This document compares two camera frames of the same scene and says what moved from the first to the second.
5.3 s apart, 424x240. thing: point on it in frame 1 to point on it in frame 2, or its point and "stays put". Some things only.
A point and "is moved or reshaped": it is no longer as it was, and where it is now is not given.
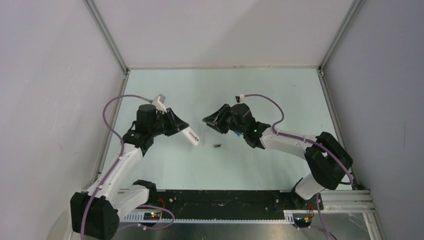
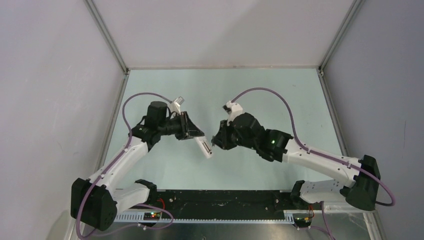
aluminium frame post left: x=107 y=35 stays put
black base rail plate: x=234 y=204 stays put
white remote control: x=191 y=135 is moved or reshaped
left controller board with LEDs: x=151 y=216 stays put
